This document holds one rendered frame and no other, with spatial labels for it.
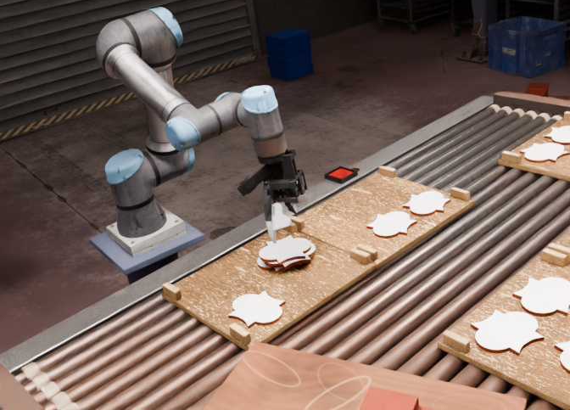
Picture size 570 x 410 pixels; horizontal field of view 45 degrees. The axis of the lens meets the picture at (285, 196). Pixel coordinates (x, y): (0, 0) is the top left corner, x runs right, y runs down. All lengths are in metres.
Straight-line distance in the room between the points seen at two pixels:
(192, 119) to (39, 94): 4.86
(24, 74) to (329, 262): 4.85
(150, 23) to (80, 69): 4.61
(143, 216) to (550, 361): 1.20
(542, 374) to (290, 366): 0.48
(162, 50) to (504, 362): 1.13
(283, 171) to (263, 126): 0.12
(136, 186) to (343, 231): 0.62
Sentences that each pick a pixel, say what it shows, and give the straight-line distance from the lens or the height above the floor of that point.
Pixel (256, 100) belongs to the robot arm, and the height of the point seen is 1.40.
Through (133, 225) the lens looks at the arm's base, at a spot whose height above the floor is 0.94.
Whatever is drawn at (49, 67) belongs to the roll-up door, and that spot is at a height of 0.49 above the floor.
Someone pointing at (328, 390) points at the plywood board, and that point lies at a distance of 1.23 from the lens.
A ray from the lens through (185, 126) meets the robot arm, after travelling 1.54.
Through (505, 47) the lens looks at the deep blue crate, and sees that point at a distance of 6.11.
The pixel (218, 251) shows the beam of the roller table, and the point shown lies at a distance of 1.91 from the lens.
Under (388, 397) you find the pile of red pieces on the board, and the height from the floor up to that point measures 1.21.
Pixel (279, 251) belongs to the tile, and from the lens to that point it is 1.74.
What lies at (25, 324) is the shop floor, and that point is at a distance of 3.62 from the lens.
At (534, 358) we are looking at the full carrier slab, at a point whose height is 0.94.
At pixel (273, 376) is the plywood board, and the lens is 1.27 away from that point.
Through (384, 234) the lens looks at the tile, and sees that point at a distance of 1.83.
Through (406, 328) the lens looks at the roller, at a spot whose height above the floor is 0.91.
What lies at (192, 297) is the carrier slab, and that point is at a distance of 1.71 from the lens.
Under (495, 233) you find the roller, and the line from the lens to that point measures 1.88.
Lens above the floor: 1.86
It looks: 26 degrees down
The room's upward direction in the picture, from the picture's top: 8 degrees counter-clockwise
